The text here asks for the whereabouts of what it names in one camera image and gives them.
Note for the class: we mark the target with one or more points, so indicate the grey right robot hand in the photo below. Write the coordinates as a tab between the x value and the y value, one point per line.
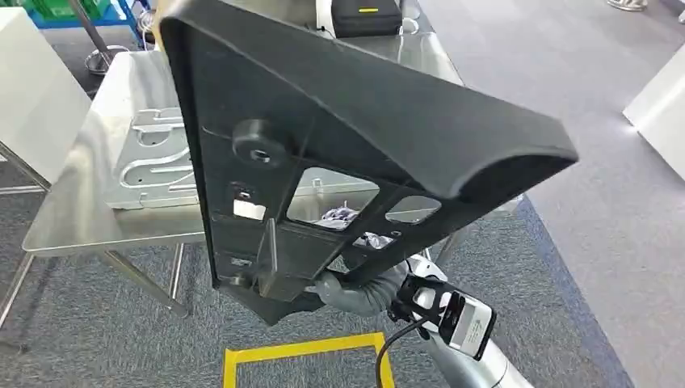
369	292

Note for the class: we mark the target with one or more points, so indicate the black plastic plate panel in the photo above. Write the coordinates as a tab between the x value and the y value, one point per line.
332	107

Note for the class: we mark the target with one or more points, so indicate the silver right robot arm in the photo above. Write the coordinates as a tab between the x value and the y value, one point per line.
460	369

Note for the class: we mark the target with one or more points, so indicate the stamped metal tray part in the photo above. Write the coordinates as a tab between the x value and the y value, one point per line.
150	166

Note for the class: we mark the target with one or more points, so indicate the black carry case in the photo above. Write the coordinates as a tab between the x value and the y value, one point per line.
366	16

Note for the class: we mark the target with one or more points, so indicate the stainless steel table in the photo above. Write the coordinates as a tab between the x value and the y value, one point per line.
80	214

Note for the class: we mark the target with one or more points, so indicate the white cabinet block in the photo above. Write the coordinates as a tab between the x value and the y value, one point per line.
661	112

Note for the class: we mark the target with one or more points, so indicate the person's foot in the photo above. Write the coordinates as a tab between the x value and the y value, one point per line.
626	4

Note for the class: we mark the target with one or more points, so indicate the large white box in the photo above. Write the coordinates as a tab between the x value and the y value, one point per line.
37	91

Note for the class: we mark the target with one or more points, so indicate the green plastic crate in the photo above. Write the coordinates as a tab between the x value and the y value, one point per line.
53	8

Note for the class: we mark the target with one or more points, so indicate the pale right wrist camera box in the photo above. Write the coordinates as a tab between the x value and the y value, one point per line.
471	326

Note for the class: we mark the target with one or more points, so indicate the steel stanchion post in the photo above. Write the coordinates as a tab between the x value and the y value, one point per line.
99	53

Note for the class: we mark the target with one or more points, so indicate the blue trolley frame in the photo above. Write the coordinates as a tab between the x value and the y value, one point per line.
126	16

